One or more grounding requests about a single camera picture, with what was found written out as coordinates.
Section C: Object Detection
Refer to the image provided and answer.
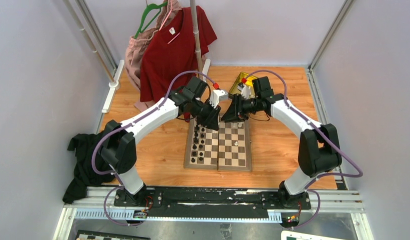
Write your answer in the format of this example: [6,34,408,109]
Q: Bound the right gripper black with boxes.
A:
[221,93,261,124]

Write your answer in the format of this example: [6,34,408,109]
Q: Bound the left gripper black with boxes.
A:
[190,98,221,131]

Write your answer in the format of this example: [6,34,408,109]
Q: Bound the yellow metal tin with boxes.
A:
[228,71,257,98]

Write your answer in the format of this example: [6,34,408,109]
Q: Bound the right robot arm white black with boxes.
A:
[222,76,342,209]

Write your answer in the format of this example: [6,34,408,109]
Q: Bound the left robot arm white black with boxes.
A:
[91,76,228,207]

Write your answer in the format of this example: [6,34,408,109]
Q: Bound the black chess pieces row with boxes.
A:
[190,124,206,165]

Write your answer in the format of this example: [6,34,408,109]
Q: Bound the wooden chess board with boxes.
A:
[184,119,252,172]

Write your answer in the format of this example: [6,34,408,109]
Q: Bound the white rack base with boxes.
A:
[202,58,211,75]

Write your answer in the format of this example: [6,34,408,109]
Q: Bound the red t-shirt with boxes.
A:
[140,7,198,103]

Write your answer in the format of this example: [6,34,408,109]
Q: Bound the pink garment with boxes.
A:
[124,0,181,92]

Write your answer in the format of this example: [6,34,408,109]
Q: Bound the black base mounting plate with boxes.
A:
[113,187,311,219]

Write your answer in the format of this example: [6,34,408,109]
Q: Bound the green clothes hanger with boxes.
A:
[133,1,168,39]

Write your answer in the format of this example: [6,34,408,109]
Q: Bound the black cloth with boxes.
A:
[62,132,115,204]

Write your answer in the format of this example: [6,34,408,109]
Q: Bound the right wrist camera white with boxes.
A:
[241,85,252,100]

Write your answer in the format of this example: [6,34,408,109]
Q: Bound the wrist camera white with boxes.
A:
[241,85,252,100]
[208,89,229,109]

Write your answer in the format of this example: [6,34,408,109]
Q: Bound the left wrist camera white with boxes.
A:
[208,89,229,109]

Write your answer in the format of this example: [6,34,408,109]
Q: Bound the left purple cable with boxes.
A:
[91,70,219,227]

